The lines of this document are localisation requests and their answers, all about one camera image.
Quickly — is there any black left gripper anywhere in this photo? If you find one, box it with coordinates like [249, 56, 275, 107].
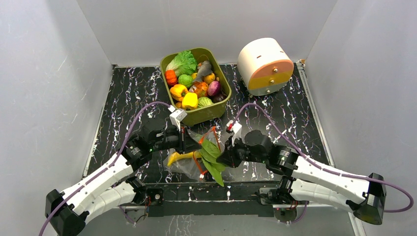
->
[151, 124, 202, 155]

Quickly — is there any orange mini pumpkin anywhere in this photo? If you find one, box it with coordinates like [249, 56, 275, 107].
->
[165, 70, 178, 87]

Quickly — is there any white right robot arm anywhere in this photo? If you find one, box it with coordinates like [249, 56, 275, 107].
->
[217, 130, 386, 225]

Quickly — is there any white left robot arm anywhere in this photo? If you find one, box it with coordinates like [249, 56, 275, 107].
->
[45, 120, 201, 236]

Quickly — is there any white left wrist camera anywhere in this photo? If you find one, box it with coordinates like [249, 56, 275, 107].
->
[168, 105, 187, 131]

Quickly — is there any olive green plastic bin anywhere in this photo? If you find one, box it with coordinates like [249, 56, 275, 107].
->
[160, 48, 232, 126]

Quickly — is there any dark purple eggplant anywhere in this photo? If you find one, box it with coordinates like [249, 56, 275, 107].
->
[211, 93, 227, 103]

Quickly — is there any white cylindrical drawer box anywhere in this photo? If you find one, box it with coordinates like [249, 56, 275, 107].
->
[237, 37, 294, 96]

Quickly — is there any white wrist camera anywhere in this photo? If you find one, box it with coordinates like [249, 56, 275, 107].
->
[168, 105, 187, 131]
[226, 120, 242, 146]

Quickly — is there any yellow banana pepper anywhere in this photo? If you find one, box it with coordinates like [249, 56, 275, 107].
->
[167, 151, 202, 167]

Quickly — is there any green bumpy citrus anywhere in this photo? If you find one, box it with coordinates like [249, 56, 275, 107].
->
[178, 74, 194, 88]

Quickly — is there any orange yellow bell pepper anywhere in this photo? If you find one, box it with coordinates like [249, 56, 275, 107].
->
[169, 84, 188, 102]

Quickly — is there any green lettuce head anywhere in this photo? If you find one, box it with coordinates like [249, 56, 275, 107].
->
[165, 50, 197, 78]

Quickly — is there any orange mottled fruit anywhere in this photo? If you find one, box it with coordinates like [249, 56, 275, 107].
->
[188, 81, 209, 98]

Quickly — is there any clear zip top bag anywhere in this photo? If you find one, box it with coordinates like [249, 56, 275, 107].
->
[163, 126, 222, 181]

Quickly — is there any pale green cabbage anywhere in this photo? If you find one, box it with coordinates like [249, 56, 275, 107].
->
[198, 97, 213, 108]

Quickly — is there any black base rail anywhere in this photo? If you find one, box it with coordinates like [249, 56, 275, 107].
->
[146, 181, 278, 217]

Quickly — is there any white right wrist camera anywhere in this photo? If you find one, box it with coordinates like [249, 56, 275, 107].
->
[226, 120, 242, 146]

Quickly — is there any green leafy vegetable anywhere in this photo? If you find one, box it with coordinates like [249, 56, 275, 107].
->
[199, 137, 226, 187]

